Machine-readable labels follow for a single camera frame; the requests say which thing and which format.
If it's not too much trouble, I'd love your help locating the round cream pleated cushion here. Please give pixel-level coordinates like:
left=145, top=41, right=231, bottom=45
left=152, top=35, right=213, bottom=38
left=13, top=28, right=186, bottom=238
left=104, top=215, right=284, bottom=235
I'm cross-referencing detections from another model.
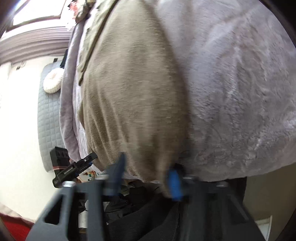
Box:
left=43, top=68, right=64, bottom=94

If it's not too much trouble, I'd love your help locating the olive brown knit sweater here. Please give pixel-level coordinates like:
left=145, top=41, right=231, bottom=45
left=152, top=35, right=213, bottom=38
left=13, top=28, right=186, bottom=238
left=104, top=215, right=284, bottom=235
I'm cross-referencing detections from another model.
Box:
left=77, top=1, right=188, bottom=182

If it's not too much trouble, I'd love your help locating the grey quilted headboard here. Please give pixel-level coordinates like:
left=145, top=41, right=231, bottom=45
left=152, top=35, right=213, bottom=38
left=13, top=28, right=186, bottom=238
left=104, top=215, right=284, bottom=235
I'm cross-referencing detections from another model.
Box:
left=38, top=61, right=65, bottom=172

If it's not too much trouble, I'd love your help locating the grey pleated curtain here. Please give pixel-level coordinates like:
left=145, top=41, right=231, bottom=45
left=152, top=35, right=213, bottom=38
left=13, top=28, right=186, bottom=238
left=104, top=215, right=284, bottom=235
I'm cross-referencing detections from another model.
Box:
left=1, top=27, right=73, bottom=64

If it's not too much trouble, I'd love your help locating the grey-green knit garment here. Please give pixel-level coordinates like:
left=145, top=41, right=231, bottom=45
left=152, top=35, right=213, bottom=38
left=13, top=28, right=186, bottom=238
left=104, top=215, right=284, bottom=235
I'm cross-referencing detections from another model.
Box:
left=75, top=0, right=96, bottom=23

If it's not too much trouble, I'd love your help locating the lavender embossed bed blanket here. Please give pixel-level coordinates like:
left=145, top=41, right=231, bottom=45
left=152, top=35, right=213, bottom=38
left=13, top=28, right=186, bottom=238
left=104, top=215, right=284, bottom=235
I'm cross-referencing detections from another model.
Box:
left=60, top=1, right=295, bottom=181

